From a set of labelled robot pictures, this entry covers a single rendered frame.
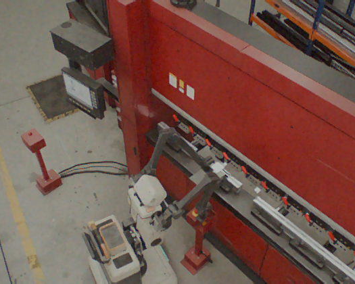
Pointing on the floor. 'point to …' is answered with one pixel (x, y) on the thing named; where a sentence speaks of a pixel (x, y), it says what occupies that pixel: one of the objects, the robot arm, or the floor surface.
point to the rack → (305, 29)
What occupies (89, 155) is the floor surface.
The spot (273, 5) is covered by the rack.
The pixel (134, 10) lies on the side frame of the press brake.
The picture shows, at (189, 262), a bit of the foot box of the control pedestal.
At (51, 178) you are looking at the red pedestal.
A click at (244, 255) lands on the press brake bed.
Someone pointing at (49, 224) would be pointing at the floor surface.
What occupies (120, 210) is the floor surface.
